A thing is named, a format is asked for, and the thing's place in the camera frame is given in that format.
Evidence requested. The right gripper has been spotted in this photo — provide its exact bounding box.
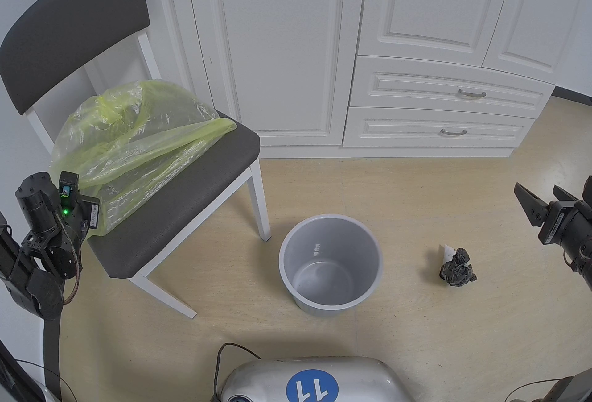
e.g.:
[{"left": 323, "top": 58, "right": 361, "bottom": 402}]
[{"left": 514, "top": 182, "right": 592, "bottom": 248}]

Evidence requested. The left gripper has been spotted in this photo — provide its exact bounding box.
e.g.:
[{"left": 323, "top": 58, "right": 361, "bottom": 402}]
[{"left": 69, "top": 194, "right": 101, "bottom": 240}]

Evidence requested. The yellow plastic bag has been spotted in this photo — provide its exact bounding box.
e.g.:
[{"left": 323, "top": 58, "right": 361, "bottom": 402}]
[{"left": 50, "top": 80, "right": 237, "bottom": 236}]

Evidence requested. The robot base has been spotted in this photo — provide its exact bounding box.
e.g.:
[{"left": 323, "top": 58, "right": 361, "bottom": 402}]
[{"left": 217, "top": 356, "right": 414, "bottom": 402}]

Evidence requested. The crumpled black plastic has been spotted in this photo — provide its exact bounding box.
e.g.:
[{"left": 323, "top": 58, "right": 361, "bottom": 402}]
[{"left": 438, "top": 247, "right": 478, "bottom": 289}]

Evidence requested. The white trash bin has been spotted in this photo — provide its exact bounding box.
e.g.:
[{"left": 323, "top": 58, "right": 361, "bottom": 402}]
[{"left": 278, "top": 213, "right": 384, "bottom": 317}]

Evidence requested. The white chair with grey cushions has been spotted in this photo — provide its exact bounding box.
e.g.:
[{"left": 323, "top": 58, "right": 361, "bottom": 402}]
[{"left": 0, "top": 0, "right": 271, "bottom": 320}]

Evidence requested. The white wardrobe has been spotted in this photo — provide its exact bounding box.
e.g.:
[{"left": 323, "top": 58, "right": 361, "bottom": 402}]
[{"left": 46, "top": 0, "right": 588, "bottom": 160}]

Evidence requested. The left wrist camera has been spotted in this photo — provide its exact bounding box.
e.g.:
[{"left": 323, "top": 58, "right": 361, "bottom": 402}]
[{"left": 58, "top": 170, "right": 81, "bottom": 219}]

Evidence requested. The black cable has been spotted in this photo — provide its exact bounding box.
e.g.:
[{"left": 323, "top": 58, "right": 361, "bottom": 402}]
[
  {"left": 505, "top": 375, "right": 579, "bottom": 402},
  {"left": 214, "top": 343, "right": 264, "bottom": 398}
]

